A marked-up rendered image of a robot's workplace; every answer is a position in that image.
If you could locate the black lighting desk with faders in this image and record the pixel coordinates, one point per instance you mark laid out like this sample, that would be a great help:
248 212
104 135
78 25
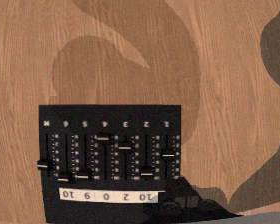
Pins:
79 144

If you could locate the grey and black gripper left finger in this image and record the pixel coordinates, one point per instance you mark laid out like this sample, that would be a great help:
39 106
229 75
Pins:
171 205

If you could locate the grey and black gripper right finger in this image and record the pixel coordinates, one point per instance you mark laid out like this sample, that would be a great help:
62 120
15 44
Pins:
202 210

